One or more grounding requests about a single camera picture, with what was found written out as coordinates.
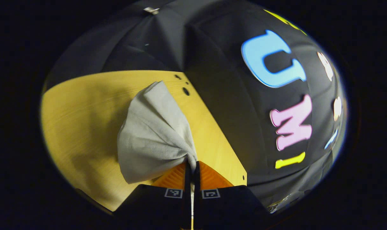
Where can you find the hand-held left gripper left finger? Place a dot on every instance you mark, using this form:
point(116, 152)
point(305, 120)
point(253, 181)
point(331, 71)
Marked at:
point(158, 210)

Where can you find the black backdrop cloth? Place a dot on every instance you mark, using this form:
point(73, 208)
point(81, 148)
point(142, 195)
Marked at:
point(225, 95)

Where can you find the silver metal clip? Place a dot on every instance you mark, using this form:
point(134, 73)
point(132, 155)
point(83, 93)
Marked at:
point(151, 10)

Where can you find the white jeans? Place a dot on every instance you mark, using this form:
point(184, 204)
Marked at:
point(152, 134)

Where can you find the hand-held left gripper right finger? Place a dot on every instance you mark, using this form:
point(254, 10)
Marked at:
point(228, 210)

